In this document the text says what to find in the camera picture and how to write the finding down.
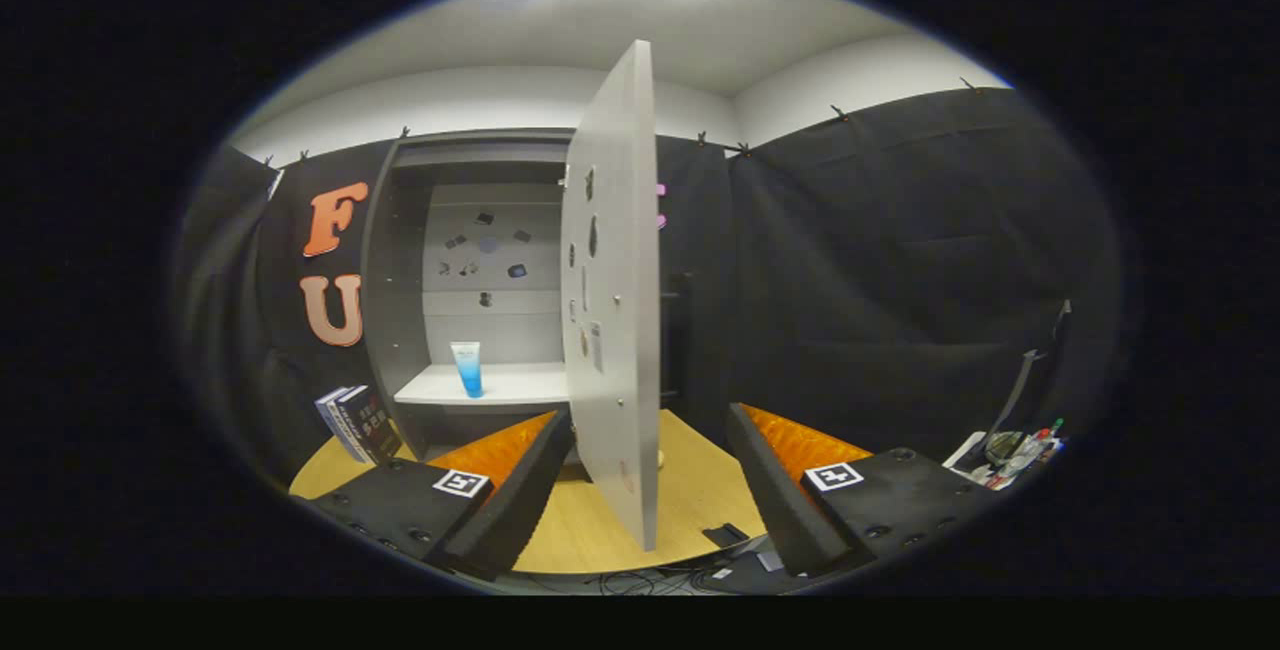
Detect dark grey cabinet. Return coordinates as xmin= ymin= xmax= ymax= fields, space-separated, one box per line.
xmin=358 ymin=128 xmax=576 ymax=466

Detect row of black cloth clips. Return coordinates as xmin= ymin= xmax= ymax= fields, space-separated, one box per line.
xmin=262 ymin=77 xmax=979 ymax=167

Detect dark flat device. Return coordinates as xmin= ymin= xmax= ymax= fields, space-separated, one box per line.
xmin=700 ymin=550 xmax=791 ymax=596

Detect black floor cables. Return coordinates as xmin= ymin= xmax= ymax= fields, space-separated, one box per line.
xmin=525 ymin=570 xmax=721 ymax=596

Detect blue and white tube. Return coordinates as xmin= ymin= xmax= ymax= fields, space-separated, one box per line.
xmin=450 ymin=341 xmax=485 ymax=399

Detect beige cabinet door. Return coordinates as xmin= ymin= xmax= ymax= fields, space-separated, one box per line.
xmin=560 ymin=39 xmax=663 ymax=553

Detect dark navy cover book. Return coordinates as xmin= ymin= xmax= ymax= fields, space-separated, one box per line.
xmin=338 ymin=385 xmax=403 ymax=466

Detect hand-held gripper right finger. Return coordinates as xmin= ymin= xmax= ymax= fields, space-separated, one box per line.
xmin=727 ymin=402 xmax=1001 ymax=579

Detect white tray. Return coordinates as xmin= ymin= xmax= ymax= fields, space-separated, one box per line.
xmin=945 ymin=420 xmax=1069 ymax=491

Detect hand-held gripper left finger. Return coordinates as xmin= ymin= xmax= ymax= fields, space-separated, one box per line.
xmin=295 ymin=408 xmax=578 ymax=581

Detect white spine book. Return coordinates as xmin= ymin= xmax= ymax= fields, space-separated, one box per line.
xmin=325 ymin=388 xmax=376 ymax=465

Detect light blue spine book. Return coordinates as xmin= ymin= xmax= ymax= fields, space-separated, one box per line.
xmin=315 ymin=392 xmax=366 ymax=464

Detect black backdrop cloth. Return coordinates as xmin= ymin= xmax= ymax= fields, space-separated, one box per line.
xmin=175 ymin=85 xmax=1121 ymax=491

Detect light grey cabinet shelf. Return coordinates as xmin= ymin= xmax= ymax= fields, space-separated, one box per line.
xmin=394 ymin=362 xmax=571 ymax=407

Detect black door handle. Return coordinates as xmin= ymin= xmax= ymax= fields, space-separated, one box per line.
xmin=660 ymin=273 xmax=693 ymax=403

